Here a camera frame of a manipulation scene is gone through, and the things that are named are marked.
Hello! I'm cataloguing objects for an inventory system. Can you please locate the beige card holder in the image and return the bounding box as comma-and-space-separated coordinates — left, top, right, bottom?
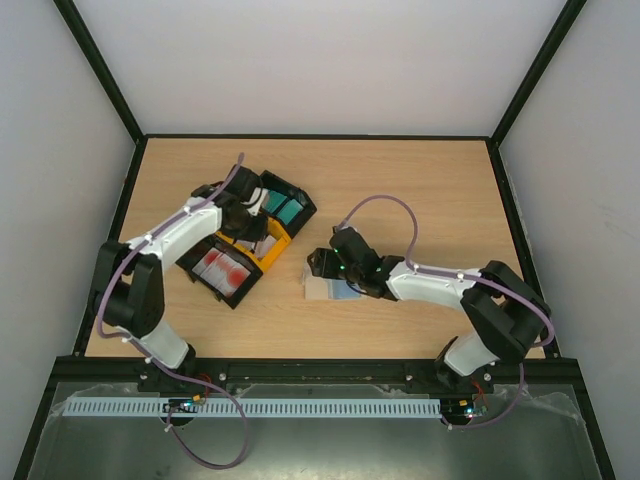
302, 265, 362, 300

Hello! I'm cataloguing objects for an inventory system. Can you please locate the red patterned card stack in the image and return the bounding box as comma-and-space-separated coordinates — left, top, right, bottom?
192, 248, 250, 298

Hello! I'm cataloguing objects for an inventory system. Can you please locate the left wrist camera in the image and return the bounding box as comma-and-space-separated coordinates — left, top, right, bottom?
242, 187, 268, 216

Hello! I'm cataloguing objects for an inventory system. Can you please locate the black bin with teal cards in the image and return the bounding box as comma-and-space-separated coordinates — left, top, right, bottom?
260, 170, 317, 238

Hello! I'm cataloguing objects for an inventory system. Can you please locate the white card stack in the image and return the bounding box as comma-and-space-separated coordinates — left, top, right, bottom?
252, 235, 277, 260

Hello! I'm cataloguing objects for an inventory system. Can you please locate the teal card stack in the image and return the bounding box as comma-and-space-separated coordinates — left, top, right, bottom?
262, 190, 304, 225

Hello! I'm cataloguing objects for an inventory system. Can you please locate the yellow card bin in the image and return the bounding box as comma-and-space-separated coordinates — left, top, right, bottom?
216, 217, 292, 273

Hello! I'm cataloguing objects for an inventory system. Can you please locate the light blue slotted cable duct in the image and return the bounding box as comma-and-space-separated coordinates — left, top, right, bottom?
62, 397, 441, 419

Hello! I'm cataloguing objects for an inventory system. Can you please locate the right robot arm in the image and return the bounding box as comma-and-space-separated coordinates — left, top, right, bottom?
307, 227, 554, 392

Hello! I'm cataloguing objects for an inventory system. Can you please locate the black bin with red cards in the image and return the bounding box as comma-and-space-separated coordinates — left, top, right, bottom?
176, 235, 263, 309

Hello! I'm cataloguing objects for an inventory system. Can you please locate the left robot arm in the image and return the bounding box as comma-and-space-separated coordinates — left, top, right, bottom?
89, 163, 268, 373

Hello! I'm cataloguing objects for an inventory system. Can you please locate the black aluminium frame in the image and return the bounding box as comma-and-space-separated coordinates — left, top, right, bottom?
14, 1, 615, 479

